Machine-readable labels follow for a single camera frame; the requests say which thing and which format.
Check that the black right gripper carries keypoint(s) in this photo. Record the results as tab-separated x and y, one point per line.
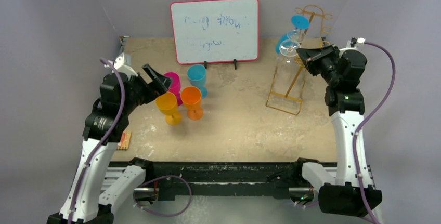
315	60

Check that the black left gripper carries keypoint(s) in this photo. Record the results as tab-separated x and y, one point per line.
152	91

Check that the pink wine glass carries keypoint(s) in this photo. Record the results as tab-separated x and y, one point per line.
175	86

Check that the yellow wine glass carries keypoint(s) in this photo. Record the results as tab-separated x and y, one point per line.
167	104

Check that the clear wine glass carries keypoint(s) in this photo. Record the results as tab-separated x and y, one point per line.
297	35
286	65

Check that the orange wine glass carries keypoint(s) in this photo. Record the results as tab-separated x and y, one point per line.
191	97

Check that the light blue wine glass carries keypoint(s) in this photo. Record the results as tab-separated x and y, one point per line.
197	77

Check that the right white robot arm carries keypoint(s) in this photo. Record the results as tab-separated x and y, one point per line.
351	192

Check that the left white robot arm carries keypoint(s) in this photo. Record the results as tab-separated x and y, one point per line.
120	93

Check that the rear blue wine glass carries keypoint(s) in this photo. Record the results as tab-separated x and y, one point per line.
287	47

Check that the red framed whiteboard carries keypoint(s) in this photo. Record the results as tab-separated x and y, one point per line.
215	31

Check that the orange small circuit board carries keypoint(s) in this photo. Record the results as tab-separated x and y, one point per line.
125	140

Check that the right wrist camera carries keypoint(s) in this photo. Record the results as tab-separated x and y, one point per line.
353	44

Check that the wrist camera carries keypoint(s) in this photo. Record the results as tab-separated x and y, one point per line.
353	44
123	64

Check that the gold wire wine glass rack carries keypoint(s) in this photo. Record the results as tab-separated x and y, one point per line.
308	31

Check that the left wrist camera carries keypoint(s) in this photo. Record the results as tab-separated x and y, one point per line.
123	64

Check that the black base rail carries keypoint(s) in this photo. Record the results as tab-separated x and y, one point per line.
280	180

